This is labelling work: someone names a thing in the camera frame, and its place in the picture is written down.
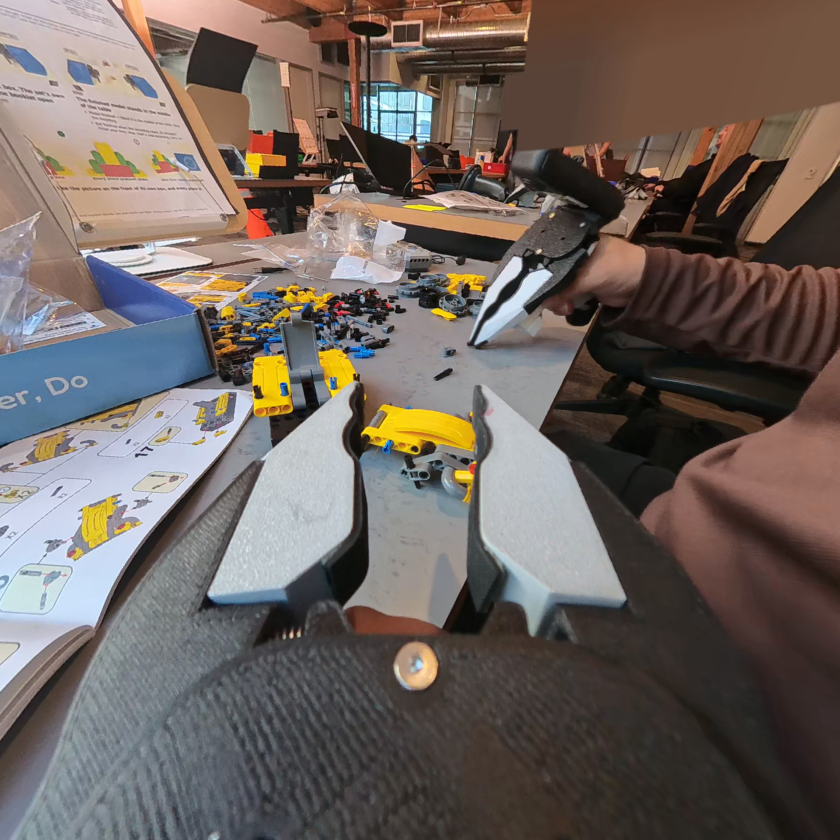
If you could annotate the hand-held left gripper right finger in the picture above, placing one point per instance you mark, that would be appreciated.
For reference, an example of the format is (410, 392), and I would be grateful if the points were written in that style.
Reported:
(544, 525)

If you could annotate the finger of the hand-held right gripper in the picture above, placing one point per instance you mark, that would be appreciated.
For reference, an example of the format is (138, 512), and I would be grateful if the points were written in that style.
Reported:
(525, 308)
(502, 292)

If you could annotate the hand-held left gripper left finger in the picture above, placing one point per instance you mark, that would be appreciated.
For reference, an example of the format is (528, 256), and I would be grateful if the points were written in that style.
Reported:
(295, 518)

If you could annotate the yellow grey toy vehicle assembly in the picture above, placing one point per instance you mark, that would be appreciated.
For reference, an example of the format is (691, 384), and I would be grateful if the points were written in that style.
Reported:
(420, 426)

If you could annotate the person's right forearm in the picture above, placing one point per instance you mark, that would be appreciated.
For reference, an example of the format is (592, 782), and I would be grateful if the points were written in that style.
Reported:
(722, 308)

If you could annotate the person's right hand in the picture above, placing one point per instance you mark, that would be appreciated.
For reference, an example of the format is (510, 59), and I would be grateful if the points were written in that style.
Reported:
(610, 275)

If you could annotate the pile of wheels and yellow beams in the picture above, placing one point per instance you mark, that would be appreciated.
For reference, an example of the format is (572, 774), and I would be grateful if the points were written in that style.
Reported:
(469, 281)

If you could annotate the group of toy wheels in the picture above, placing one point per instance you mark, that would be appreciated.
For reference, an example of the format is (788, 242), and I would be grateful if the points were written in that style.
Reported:
(453, 302)

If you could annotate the yellow curved panel piece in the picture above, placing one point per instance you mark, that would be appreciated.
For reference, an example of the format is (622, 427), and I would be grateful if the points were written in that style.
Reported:
(445, 313)

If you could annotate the long wooden table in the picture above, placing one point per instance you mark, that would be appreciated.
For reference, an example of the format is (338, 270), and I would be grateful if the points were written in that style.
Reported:
(459, 220)

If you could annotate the white printed paper sheet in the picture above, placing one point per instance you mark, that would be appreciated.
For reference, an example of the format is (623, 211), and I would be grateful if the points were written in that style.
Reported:
(472, 200)

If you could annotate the grey toy motor block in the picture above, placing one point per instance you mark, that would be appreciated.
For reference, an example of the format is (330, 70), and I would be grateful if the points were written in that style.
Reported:
(410, 253)

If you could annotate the yellow paper sheet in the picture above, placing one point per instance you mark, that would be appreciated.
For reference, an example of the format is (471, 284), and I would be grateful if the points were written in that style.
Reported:
(423, 207)

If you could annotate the black battery box yellow beams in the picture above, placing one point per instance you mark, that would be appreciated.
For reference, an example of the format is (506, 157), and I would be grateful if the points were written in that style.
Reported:
(269, 387)

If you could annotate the clear plastic bag white slip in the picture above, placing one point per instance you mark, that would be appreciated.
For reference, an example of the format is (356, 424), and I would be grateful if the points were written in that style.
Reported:
(367, 269)

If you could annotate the black monitor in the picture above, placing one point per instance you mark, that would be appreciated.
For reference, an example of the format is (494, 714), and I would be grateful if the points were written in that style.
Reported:
(387, 164)

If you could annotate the pile of small building pieces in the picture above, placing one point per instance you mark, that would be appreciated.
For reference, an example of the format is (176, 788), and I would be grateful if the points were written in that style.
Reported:
(328, 315)

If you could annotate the black office chair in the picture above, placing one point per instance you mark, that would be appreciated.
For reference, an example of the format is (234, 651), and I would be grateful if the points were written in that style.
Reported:
(709, 387)

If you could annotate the open instruction booklet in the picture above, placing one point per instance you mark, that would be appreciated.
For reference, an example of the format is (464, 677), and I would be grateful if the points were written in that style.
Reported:
(98, 472)

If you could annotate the blue cardboard kit box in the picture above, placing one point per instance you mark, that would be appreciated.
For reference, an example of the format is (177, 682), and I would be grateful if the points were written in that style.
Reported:
(98, 380)

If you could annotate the yellow sticker sheet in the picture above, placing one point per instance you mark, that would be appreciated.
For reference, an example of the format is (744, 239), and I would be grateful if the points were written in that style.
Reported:
(210, 285)

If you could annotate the red yellow black bins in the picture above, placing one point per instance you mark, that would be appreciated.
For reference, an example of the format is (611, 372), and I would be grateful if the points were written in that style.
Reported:
(269, 157)

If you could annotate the white flat pad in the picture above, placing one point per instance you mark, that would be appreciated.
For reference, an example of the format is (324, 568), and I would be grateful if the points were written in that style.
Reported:
(170, 262)

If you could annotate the cardboard box black flap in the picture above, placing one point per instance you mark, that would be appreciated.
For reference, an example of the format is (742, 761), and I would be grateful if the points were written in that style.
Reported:
(220, 65)

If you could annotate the wooden framed sign board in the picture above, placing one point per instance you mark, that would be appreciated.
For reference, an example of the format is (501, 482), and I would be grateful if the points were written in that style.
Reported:
(98, 98)

